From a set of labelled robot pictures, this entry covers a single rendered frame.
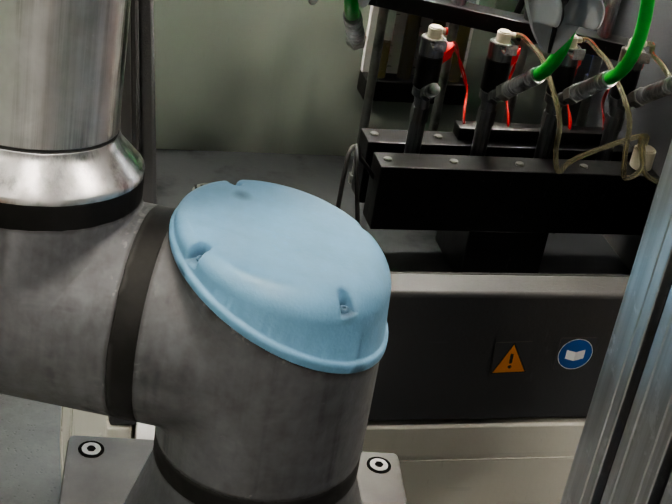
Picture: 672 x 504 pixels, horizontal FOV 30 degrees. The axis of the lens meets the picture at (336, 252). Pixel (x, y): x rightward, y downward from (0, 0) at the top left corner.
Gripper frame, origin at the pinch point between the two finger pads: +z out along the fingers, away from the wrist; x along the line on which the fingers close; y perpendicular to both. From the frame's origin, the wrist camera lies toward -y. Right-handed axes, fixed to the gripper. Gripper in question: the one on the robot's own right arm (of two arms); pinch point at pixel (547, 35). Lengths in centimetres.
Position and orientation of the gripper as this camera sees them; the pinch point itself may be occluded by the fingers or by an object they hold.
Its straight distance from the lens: 110.6
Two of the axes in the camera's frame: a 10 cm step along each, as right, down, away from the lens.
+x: 9.7, 0.2, 2.5
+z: -1.4, 8.6, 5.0
